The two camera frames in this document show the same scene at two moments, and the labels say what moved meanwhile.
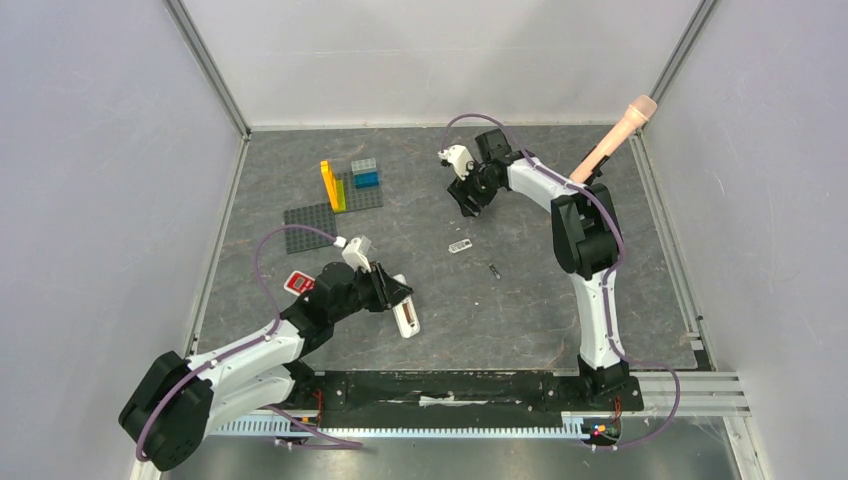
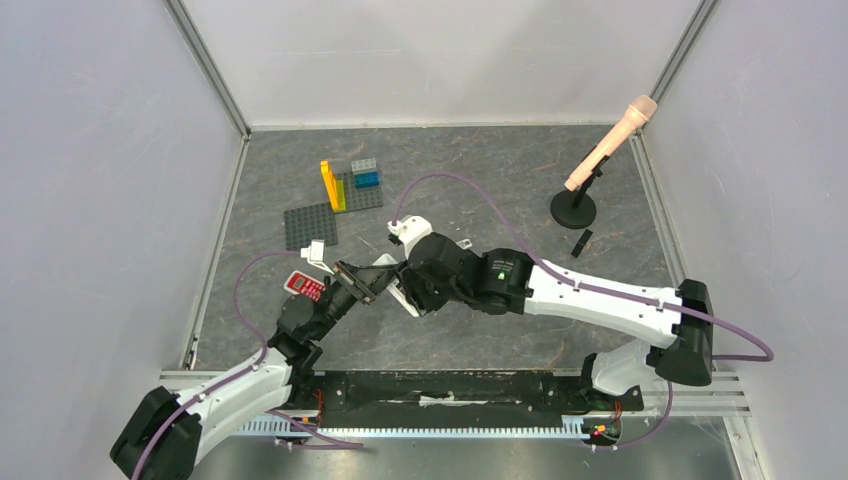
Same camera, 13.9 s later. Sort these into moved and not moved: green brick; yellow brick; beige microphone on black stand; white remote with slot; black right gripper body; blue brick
Moved: black right gripper body; white remote with slot
Not moved: blue brick; green brick; yellow brick; beige microphone on black stand
